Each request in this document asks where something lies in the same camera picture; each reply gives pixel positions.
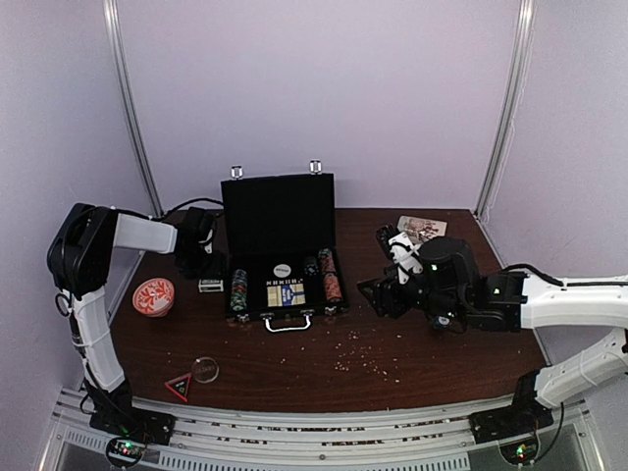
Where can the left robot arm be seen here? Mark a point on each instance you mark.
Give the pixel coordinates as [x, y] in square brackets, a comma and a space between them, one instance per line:
[79, 260]

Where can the aluminium frame post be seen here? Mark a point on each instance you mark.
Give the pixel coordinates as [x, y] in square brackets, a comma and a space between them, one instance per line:
[114, 32]
[519, 64]

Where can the blue white playing card box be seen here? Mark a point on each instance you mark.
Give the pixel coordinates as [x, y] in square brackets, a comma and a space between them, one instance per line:
[210, 285]

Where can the multicolour poker chip row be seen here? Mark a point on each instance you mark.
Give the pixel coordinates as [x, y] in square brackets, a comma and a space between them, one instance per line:
[238, 299]

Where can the clear round button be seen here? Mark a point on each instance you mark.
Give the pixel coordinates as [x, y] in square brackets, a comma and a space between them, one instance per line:
[205, 370]

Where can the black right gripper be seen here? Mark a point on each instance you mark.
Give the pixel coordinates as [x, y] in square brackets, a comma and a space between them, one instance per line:
[386, 292]

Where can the white dealer button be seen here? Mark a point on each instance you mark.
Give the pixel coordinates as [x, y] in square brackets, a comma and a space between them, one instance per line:
[282, 270]

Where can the white mug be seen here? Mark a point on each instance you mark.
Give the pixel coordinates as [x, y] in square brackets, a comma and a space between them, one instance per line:
[420, 230]

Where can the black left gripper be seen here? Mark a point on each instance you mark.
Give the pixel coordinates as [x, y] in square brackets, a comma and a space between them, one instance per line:
[187, 271]

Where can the aluminium frame post right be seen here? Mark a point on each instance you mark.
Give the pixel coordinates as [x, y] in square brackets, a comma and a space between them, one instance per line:
[519, 64]

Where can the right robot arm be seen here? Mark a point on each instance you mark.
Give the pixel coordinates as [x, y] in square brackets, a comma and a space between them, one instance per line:
[441, 278]

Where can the red white patterned bowl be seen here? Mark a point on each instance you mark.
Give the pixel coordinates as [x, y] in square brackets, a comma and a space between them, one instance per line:
[154, 298]

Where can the black poker set case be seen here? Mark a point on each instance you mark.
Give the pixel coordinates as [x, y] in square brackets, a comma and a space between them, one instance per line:
[280, 219]

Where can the aluminium frame post left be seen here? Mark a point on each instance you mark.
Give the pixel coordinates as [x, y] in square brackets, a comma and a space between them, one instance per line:
[114, 32]

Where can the red triangle marker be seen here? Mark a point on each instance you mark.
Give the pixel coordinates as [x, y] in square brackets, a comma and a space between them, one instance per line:
[179, 386]

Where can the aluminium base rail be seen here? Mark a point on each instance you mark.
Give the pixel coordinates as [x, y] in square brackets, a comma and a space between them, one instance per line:
[428, 438]

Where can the dark poker chip stack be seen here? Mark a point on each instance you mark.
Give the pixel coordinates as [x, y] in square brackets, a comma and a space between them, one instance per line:
[310, 266]

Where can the red black poker chip stack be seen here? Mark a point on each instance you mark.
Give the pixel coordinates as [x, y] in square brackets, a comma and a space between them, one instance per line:
[330, 276]

